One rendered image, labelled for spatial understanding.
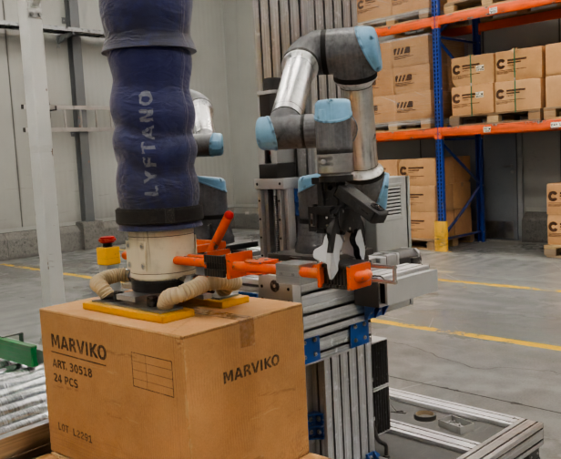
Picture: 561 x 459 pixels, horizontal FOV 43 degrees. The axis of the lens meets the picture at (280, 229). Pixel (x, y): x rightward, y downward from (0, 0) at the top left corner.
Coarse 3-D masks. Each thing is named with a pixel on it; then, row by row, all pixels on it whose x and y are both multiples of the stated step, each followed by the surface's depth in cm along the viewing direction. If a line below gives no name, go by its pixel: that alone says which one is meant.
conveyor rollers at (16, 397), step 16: (0, 368) 284; (16, 368) 287; (32, 368) 283; (0, 384) 263; (16, 384) 267; (32, 384) 263; (0, 400) 244; (16, 400) 248; (32, 400) 243; (0, 416) 234; (16, 416) 229; (32, 416) 232; (0, 432) 215
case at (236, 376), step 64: (64, 320) 187; (128, 320) 174; (192, 320) 171; (256, 320) 172; (64, 384) 190; (128, 384) 170; (192, 384) 157; (256, 384) 172; (64, 448) 194; (128, 448) 173; (192, 448) 158; (256, 448) 173
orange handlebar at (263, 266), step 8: (200, 240) 216; (208, 240) 214; (200, 248) 203; (224, 248) 209; (176, 256) 181; (192, 256) 182; (200, 256) 180; (184, 264) 179; (192, 264) 176; (200, 264) 174; (232, 264) 167; (240, 264) 165; (248, 264) 163; (256, 264) 162; (264, 264) 160; (272, 264) 159; (248, 272) 163; (256, 272) 163; (264, 272) 160; (272, 272) 158; (304, 272) 152; (312, 272) 150; (360, 272) 144; (368, 272) 144; (360, 280) 144
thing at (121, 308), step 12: (96, 300) 190; (108, 300) 189; (120, 300) 186; (156, 300) 177; (108, 312) 182; (120, 312) 179; (132, 312) 176; (144, 312) 173; (156, 312) 172; (168, 312) 171; (180, 312) 172; (192, 312) 174
